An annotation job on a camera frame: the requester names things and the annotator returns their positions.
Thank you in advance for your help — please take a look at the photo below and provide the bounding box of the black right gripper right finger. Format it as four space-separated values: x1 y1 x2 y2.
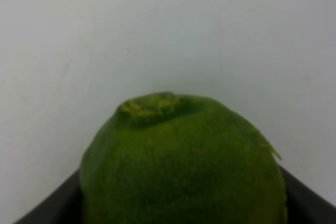
280 167 335 224

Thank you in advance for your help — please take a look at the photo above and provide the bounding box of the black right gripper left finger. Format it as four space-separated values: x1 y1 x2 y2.
16 171 82 224

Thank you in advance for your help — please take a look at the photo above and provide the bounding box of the green lime fruit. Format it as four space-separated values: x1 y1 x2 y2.
79 92 287 223

